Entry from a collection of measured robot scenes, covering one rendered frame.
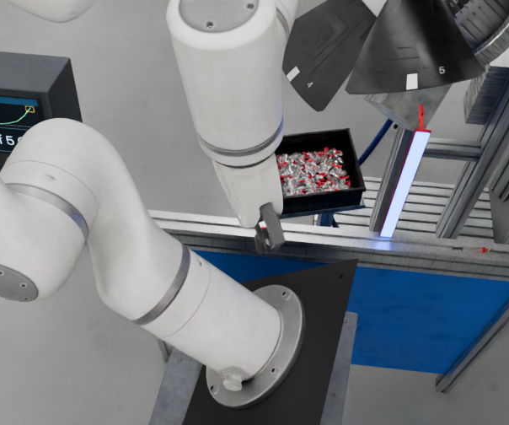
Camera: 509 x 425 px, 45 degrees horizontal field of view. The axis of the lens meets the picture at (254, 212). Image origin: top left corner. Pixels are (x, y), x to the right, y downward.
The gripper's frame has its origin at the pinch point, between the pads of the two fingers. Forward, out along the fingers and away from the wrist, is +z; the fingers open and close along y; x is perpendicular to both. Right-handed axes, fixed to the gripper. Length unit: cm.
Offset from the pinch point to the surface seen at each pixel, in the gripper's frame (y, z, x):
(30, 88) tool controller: -36.7, 4.7, -21.6
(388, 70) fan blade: -25.9, 17.6, 33.9
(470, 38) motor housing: -35, 29, 58
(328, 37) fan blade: -51, 33, 35
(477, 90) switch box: -46, 66, 76
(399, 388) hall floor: 2, 136, 36
